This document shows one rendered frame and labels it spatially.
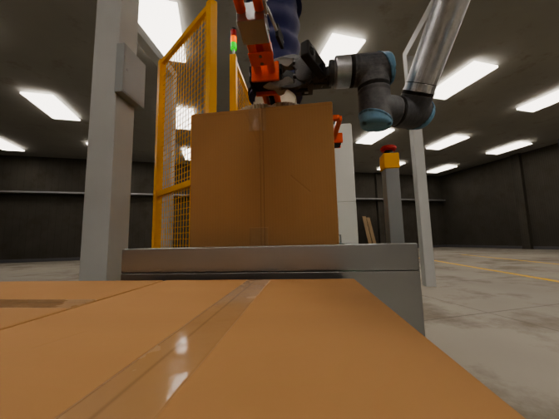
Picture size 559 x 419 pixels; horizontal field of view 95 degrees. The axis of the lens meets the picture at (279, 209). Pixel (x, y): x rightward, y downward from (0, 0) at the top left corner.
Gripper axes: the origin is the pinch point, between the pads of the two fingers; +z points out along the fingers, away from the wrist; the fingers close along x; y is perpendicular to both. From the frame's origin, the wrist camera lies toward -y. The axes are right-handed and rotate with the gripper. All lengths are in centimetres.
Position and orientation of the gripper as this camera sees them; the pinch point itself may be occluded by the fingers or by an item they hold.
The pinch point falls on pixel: (266, 74)
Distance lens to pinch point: 86.9
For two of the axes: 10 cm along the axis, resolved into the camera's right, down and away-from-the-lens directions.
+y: 1.0, 1.2, 9.9
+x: -0.3, -9.9, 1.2
